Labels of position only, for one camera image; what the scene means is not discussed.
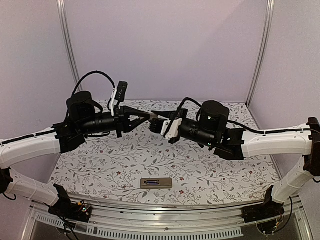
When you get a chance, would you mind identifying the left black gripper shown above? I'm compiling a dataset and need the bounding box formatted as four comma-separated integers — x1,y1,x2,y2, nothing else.
78,104,150,138

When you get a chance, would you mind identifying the beige battery cover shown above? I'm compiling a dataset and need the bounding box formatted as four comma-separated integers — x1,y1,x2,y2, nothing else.
149,112,159,121

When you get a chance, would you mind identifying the beige remote control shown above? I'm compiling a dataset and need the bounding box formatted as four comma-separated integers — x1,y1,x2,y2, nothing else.
140,177,173,189

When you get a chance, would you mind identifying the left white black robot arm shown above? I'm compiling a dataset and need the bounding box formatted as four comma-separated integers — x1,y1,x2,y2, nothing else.
0,91,151,217

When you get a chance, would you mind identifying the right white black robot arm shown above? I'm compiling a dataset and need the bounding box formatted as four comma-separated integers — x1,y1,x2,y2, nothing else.
150,98,320,218

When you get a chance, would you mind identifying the floral patterned table mat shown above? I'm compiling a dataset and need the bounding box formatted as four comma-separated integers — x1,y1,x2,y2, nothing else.
47,99,285,207

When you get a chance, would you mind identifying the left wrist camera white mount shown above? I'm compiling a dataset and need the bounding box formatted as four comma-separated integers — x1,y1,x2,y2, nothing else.
108,81,128,116

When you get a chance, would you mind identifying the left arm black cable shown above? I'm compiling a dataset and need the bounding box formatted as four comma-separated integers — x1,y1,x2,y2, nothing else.
71,71,117,101

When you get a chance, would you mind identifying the front aluminium rail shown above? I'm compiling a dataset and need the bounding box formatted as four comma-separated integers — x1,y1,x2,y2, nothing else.
21,194,314,240

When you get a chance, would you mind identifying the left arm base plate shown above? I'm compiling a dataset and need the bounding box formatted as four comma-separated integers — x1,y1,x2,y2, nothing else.
48,199,93,223

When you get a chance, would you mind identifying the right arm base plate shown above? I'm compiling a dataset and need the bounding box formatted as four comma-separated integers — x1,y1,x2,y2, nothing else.
241,202,285,223

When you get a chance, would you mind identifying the left aluminium frame post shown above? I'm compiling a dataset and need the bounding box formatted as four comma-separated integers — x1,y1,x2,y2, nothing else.
56,0,80,85

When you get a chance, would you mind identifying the aluminium frame post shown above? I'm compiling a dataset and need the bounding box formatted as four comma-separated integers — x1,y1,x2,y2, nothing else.
245,0,275,108
56,0,80,85

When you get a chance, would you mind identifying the right aluminium frame post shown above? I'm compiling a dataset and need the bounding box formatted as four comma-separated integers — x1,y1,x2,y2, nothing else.
245,0,275,108

